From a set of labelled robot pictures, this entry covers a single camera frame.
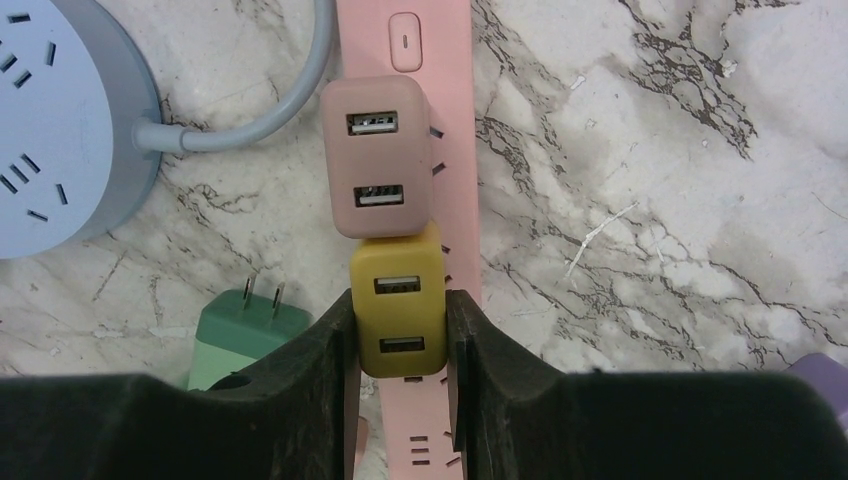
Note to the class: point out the purple power strip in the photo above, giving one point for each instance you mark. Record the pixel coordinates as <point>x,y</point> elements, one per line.
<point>828,378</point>

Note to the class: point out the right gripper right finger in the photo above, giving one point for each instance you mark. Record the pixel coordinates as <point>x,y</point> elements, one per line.
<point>513,416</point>

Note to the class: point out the brown pink plug adapter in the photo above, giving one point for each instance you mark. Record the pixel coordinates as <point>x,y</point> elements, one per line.
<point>378,155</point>

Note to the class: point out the round blue power strip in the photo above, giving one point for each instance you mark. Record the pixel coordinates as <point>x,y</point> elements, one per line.
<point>73,85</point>

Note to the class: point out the green plug adapter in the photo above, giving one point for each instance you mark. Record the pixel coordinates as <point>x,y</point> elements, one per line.
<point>239,327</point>

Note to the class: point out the pink power strip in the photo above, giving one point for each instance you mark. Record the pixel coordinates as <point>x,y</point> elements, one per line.
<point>430,42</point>

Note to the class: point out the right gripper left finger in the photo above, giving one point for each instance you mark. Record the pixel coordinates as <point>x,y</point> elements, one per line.
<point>290,415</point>

